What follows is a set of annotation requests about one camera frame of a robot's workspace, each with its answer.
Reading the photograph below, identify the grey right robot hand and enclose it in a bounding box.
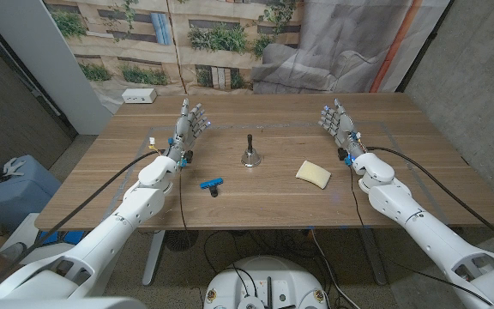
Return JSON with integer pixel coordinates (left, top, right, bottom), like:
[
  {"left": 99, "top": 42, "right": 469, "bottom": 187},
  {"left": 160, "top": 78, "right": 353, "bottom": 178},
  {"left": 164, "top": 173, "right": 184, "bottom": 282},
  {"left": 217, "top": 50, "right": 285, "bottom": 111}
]
[{"left": 317, "top": 98, "right": 367, "bottom": 161}]

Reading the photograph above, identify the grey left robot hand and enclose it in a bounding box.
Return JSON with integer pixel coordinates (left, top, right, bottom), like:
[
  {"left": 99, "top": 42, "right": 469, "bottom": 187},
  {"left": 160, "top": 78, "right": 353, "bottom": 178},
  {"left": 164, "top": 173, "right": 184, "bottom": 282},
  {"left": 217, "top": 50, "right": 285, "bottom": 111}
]
[{"left": 164, "top": 98, "right": 212, "bottom": 161}]

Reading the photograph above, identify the silver bell with black handle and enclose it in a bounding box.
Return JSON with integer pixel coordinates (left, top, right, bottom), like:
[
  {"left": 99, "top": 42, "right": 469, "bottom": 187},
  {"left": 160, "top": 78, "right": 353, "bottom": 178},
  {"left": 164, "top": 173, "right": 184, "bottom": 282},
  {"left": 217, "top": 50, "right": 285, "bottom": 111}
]
[{"left": 240, "top": 133, "right": 262, "bottom": 168}]

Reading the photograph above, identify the pale yellow sponge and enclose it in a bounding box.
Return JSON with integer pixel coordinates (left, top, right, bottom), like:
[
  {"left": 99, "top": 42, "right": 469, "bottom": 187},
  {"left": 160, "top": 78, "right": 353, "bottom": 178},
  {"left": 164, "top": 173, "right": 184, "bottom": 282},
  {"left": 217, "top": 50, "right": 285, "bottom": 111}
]
[{"left": 295, "top": 160, "right": 332, "bottom": 191}]

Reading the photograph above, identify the blue and black paper clip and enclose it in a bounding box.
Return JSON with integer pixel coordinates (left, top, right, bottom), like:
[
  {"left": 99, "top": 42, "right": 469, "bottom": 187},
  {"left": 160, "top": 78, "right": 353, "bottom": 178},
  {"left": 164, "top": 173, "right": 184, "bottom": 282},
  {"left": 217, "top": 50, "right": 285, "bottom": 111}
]
[{"left": 199, "top": 177, "right": 225, "bottom": 198}]

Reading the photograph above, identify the white power strip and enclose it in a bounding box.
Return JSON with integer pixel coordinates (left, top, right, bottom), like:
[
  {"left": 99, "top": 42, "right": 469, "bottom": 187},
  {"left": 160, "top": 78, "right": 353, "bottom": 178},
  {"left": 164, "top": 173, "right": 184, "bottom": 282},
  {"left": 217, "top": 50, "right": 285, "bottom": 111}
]
[{"left": 121, "top": 88, "right": 159, "bottom": 105}]

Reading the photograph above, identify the printed fabric backdrop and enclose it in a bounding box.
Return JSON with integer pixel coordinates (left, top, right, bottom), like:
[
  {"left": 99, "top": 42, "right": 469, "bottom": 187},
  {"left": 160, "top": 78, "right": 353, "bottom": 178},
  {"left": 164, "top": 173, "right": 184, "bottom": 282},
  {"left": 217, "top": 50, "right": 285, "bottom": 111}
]
[{"left": 43, "top": 0, "right": 452, "bottom": 113}]

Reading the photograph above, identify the round black floor fixture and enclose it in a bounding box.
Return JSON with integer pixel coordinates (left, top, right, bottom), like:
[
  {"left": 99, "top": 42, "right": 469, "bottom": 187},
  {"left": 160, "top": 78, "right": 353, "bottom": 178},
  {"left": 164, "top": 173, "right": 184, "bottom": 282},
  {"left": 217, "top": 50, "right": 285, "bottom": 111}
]
[{"left": 164, "top": 230, "right": 200, "bottom": 252}]

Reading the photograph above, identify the white table leg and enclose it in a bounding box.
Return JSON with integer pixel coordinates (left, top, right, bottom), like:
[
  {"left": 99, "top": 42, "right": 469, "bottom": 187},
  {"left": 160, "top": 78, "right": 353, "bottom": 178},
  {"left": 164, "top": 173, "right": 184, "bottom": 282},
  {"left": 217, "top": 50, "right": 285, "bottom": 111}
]
[{"left": 142, "top": 229, "right": 166, "bottom": 287}]

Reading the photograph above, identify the grey table leg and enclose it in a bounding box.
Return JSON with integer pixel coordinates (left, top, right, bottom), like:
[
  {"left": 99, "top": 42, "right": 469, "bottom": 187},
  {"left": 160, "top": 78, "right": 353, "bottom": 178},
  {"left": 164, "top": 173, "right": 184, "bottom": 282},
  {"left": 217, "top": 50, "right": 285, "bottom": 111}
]
[{"left": 358, "top": 227, "right": 389, "bottom": 287}]

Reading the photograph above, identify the white pillar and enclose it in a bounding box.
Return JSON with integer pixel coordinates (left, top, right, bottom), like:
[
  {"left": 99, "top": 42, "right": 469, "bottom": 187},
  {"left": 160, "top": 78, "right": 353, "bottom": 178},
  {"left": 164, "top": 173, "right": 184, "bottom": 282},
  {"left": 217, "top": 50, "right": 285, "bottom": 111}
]
[{"left": 0, "top": 0, "right": 113, "bottom": 136}]

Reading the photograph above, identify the white robot torso base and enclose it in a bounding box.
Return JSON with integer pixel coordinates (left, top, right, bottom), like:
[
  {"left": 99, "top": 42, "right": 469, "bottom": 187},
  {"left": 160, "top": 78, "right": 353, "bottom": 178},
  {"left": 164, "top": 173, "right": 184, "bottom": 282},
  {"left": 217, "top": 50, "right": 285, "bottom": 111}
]
[{"left": 202, "top": 255, "right": 328, "bottom": 309}]

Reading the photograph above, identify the white tool on case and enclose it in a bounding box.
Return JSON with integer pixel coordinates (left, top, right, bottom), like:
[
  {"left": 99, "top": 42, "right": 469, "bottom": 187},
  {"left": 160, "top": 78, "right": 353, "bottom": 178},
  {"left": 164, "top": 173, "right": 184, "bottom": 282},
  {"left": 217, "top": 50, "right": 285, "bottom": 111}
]
[{"left": 1, "top": 156, "right": 27, "bottom": 176}]

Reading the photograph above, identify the blue plastic case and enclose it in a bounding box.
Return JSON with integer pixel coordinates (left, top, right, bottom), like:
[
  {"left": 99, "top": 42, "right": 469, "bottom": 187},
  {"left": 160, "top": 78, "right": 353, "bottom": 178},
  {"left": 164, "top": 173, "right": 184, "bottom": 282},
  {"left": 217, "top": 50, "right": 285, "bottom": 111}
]
[{"left": 0, "top": 154, "right": 63, "bottom": 233}]

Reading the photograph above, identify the small white connector with wires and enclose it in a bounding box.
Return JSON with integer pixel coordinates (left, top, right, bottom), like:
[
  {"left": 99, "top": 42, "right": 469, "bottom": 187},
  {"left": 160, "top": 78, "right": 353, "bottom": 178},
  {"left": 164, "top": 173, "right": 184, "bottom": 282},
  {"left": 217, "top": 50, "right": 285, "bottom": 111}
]
[{"left": 148, "top": 136, "right": 165, "bottom": 155}]

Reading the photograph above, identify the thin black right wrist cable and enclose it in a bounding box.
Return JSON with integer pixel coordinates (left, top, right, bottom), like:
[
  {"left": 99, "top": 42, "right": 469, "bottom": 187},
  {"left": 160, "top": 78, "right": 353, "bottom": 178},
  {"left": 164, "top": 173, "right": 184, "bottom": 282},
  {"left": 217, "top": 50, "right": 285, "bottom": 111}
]
[{"left": 348, "top": 164, "right": 494, "bottom": 306}]

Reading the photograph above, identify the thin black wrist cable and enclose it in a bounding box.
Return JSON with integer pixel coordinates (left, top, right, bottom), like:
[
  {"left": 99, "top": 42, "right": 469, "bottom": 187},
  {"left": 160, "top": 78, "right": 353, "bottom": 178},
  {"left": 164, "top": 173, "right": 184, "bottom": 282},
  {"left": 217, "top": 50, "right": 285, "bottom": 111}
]
[
  {"left": 348, "top": 164, "right": 494, "bottom": 306},
  {"left": 178, "top": 165, "right": 190, "bottom": 235}
]

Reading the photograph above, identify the thin black left wrist cable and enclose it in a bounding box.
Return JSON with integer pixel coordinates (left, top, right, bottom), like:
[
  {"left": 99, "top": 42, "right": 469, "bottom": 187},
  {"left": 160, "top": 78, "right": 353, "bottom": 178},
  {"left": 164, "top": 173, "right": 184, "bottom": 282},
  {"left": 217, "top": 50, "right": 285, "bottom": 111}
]
[{"left": 178, "top": 165, "right": 190, "bottom": 235}]

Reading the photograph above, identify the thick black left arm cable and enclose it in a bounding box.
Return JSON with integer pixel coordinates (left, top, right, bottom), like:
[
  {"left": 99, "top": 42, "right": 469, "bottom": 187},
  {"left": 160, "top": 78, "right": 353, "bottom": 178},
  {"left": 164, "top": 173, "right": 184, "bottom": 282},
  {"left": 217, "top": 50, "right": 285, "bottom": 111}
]
[{"left": 0, "top": 148, "right": 166, "bottom": 295}]

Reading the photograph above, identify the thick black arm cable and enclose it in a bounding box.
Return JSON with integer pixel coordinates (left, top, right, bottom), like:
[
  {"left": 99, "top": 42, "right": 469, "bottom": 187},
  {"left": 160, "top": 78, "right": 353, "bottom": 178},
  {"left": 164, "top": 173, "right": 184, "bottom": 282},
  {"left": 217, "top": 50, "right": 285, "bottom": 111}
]
[
  {"left": 0, "top": 148, "right": 166, "bottom": 295},
  {"left": 365, "top": 146, "right": 494, "bottom": 253}
]

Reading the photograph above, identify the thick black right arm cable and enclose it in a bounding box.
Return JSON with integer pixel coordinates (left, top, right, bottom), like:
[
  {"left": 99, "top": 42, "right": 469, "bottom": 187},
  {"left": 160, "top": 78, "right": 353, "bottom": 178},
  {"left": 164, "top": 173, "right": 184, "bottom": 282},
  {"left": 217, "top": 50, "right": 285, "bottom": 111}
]
[{"left": 365, "top": 146, "right": 494, "bottom": 253}]

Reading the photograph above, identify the grey floor cable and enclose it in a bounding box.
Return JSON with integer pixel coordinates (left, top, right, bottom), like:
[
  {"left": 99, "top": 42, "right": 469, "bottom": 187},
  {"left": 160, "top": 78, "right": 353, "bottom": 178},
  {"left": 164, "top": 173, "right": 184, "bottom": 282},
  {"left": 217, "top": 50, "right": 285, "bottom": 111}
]
[{"left": 310, "top": 229, "right": 352, "bottom": 309}]

